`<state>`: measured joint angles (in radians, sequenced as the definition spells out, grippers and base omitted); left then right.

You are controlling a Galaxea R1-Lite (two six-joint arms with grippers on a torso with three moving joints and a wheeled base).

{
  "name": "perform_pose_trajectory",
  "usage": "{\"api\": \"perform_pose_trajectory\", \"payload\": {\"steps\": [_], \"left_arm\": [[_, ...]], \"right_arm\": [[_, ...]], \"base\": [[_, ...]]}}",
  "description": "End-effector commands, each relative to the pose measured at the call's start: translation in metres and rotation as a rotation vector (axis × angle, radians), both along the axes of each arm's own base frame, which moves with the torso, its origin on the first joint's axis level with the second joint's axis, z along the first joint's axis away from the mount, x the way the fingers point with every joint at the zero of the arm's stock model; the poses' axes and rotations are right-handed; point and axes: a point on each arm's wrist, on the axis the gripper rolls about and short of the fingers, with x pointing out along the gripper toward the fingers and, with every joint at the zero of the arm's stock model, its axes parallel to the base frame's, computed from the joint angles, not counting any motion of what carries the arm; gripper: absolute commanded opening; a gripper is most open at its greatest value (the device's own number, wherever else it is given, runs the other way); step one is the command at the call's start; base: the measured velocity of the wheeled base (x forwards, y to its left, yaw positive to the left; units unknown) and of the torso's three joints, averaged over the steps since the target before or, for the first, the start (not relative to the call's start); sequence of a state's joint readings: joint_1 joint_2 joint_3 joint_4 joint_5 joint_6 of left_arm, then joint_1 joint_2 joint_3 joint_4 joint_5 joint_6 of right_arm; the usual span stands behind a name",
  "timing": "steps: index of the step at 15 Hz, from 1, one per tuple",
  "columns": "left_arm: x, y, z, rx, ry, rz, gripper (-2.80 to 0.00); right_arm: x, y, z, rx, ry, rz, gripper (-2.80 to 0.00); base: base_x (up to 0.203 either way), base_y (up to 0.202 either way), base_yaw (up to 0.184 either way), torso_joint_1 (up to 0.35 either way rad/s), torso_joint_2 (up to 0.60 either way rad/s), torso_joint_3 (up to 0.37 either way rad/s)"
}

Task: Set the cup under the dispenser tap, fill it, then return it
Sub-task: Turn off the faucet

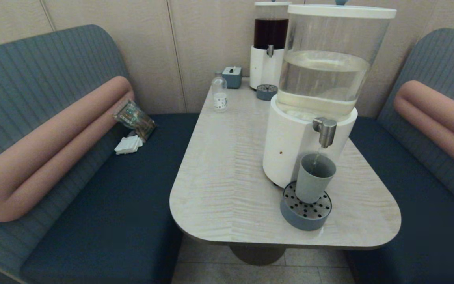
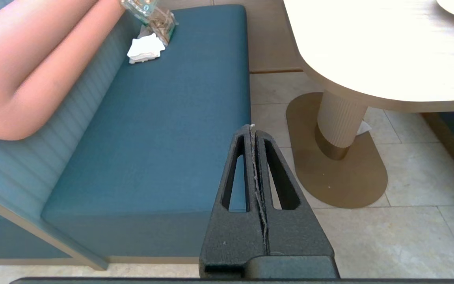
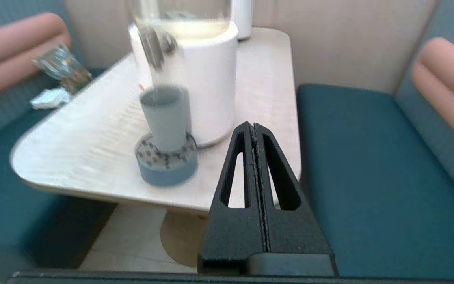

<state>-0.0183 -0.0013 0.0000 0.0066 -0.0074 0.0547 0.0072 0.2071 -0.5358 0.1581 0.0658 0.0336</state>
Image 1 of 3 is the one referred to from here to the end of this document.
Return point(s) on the clear glass bottle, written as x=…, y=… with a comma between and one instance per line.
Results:
x=219, y=94

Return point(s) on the large blue perforated drip tray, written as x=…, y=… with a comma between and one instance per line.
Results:
x=305, y=221

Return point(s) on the pink bolster on empty bench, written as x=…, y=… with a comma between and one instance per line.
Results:
x=447, y=118

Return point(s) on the white napkin stack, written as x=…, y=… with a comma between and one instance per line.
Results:
x=128, y=145

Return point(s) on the blue tissue box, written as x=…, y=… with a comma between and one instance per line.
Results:
x=232, y=78

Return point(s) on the metal dark drink dispenser tap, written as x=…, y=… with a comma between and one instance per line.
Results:
x=270, y=50

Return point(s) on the metal water dispenser tap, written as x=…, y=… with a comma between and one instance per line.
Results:
x=326, y=132

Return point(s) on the blue empty bench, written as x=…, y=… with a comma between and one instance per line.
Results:
x=428, y=236

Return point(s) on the blue bench with napkins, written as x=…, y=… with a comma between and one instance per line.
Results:
x=53, y=51

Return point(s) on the dark drink dispenser white base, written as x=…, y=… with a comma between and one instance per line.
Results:
x=262, y=67

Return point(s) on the clear water dispenser white base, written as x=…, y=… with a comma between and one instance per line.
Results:
x=290, y=150

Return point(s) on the small blue perforated drip tray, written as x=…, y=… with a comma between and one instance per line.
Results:
x=267, y=93

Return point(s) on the grey-blue plastic cup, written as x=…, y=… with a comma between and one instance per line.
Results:
x=313, y=179

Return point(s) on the pink bolster beside snack bag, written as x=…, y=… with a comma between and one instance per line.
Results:
x=53, y=134

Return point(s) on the table pedestal with brass base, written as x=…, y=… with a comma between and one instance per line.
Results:
x=257, y=255

